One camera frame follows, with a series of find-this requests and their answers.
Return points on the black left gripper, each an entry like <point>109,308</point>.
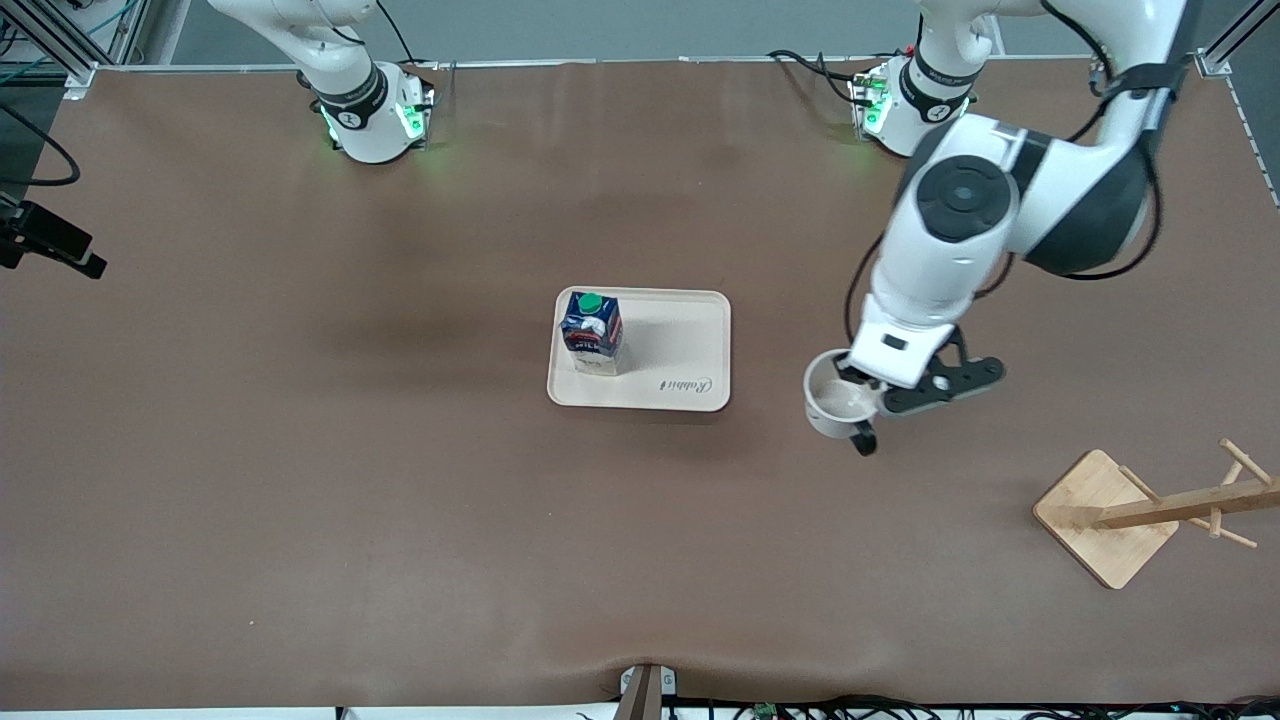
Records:
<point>864,437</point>

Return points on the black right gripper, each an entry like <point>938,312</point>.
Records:
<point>54,233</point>

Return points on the blue milk carton green cap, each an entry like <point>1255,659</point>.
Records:
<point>592,335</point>

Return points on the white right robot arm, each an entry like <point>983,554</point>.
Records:
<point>350,100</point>

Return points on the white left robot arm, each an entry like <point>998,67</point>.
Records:
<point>960,200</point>

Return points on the wooden cup rack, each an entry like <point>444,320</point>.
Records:
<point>1100,515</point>

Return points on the beige plastic tray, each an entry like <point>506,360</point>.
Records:
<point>680,340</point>

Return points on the aluminium frame profile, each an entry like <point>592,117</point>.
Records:
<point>60,45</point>

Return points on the metal table clamp bracket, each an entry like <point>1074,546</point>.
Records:
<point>645,690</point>

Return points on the aluminium frame corner post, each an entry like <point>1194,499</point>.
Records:
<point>1225,45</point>

